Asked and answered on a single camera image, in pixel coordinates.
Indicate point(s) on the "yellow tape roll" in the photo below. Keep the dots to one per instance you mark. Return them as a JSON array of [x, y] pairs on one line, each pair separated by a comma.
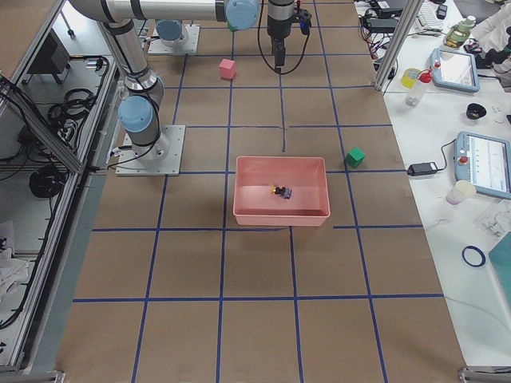
[[409, 77]]

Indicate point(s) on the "yellow push button switch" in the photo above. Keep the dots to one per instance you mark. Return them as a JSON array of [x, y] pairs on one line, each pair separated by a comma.
[[283, 192]]

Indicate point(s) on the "far teach pendant tablet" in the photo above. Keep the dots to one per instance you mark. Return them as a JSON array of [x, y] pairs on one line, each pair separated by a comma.
[[454, 70]]

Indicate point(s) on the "pink plastic bin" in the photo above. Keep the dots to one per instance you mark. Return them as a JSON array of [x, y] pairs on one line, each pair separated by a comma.
[[253, 204]]

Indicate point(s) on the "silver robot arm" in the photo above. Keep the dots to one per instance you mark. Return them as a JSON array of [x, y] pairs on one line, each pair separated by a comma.
[[115, 18], [171, 31]]

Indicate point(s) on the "aluminium frame post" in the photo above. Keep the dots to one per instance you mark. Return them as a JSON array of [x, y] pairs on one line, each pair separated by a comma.
[[405, 22]]

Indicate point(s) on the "green cube by bin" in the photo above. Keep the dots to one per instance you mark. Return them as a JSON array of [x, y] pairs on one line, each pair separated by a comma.
[[355, 157]]

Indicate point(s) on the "black power adapter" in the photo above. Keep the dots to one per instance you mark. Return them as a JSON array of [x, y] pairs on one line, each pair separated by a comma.
[[422, 169]]

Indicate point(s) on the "pink cube near base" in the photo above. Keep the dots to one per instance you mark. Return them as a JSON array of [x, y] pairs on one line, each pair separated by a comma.
[[227, 69]]

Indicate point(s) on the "near teach pendant tablet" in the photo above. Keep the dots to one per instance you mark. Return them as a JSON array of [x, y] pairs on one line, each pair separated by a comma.
[[483, 161]]

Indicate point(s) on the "black bowl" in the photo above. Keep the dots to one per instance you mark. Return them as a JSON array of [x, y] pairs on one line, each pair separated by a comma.
[[475, 111]]

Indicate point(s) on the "white paper cup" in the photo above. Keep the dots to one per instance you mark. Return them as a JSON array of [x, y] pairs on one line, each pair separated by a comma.
[[461, 191]]

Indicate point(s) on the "red cap squeeze bottle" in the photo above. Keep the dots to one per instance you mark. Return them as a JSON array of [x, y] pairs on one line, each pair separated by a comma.
[[421, 84]]

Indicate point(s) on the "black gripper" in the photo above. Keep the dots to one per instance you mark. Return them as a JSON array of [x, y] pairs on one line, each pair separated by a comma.
[[278, 25]]

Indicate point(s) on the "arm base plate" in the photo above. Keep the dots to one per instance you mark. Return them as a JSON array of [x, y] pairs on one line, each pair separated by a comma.
[[185, 44], [164, 158]]

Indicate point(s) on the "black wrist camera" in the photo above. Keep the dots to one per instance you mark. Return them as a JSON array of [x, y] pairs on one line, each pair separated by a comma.
[[304, 20]]

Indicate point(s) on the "teach pendant tablet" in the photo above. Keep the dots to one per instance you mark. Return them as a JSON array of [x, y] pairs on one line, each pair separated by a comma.
[[454, 70], [483, 161]]

